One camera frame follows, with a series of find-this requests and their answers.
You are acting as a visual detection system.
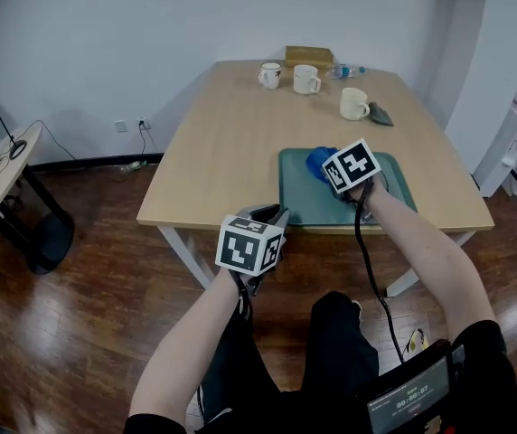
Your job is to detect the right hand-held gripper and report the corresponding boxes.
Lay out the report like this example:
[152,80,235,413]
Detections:
[321,138,381,203]

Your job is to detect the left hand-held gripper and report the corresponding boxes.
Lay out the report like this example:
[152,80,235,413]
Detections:
[215,203,291,297]

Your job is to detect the blue cleaning cloth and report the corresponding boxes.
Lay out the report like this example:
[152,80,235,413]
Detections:
[305,146,340,184]

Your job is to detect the green plastic tray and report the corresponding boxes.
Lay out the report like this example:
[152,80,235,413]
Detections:
[277,146,418,228]

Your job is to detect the person's left forearm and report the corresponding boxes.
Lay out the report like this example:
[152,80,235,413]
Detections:
[129,267,250,424]

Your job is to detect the person's right forearm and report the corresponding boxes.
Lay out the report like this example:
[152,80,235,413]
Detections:
[346,181,497,338]

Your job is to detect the grey crumpled cloth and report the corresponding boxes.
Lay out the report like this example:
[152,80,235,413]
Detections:
[368,101,395,127]

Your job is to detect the plain cream mug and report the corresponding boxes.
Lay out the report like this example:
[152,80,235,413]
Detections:
[339,87,371,121]

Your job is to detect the clear plastic water bottle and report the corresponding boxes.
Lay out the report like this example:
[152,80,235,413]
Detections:
[324,63,367,80]

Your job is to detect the tall white mug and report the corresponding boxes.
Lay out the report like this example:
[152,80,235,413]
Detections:
[292,64,322,96]

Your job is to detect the brown cardboard box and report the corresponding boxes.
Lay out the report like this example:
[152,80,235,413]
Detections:
[284,45,334,69]

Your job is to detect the white mug brown leaf print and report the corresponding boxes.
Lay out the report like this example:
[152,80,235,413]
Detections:
[258,62,283,90]

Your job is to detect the person's right leg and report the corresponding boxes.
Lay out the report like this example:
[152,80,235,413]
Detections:
[301,290,380,434]

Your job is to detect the person's leg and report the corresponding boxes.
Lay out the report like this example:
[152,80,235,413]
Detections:
[301,290,380,434]
[199,305,282,434]

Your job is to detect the white water dispenser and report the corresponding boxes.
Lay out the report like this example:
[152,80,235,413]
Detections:
[473,106,517,198]

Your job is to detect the person's left leg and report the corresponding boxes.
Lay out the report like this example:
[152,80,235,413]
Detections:
[199,305,282,434]

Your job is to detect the black tablet screen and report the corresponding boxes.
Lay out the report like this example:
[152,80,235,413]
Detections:
[356,339,465,434]

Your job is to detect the black desk lamp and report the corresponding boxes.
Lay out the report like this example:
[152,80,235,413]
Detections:
[0,80,28,161]

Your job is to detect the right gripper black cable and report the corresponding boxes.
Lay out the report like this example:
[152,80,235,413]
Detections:
[353,181,407,363]

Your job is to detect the black lamp cable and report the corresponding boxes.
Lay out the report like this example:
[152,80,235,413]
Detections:
[14,119,151,184]

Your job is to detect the yellow cable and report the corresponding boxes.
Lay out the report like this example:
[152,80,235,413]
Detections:
[405,327,430,354]

